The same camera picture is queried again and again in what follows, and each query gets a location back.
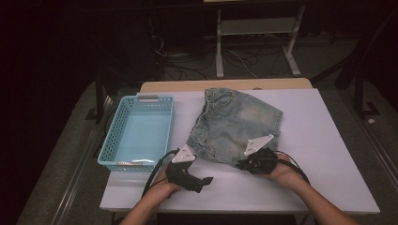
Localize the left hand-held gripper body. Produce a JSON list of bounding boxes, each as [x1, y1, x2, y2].
[[165, 143, 205, 193]]

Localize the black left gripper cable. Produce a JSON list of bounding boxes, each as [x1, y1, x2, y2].
[[141, 148, 180, 199]]

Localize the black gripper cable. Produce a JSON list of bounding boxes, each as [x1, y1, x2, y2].
[[273, 150, 311, 186], [141, 148, 180, 199]]

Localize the tangle of black floor cables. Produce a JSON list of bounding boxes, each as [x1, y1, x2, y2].
[[151, 34, 261, 81]]

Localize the white floor cable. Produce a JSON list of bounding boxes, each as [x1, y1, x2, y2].
[[225, 49, 258, 78]]

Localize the person's right hand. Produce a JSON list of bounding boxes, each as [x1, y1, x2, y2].
[[265, 155, 310, 192]]

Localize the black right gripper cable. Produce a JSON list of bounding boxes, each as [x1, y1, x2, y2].
[[273, 150, 311, 186]]

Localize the faded denim shorts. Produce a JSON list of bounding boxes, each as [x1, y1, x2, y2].
[[186, 87, 284, 167]]

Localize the person's left hand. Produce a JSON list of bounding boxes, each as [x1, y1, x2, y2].
[[145, 169, 183, 206]]

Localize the light blue plastic basket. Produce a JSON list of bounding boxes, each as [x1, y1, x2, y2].
[[97, 95, 176, 173]]

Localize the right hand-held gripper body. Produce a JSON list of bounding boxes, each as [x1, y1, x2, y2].
[[242, 134, 279, 175]]

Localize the metal floor rail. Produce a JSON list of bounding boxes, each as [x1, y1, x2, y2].
[[50, 93, 111, 225]]

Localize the white metal stand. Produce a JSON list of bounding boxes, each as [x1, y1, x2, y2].
[[215, 4, 306, 79]]

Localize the black metal stand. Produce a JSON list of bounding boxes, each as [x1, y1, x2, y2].
[[85, 68, 109, 124], [313, 8, 398, 118]]

